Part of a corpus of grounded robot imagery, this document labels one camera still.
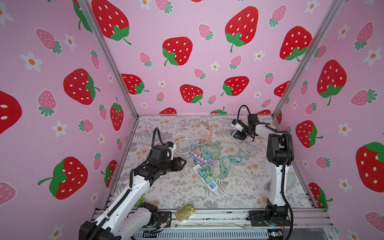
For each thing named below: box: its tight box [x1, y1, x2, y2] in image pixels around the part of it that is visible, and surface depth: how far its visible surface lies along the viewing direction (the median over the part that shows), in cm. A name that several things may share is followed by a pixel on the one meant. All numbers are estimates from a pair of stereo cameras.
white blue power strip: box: [192, 164, 218, 192], surface depth 85 cm
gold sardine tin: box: [175, 202, 196, 222], surface depth 74 cm
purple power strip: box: [193, 152, 217, 167], surface depth 95 cm
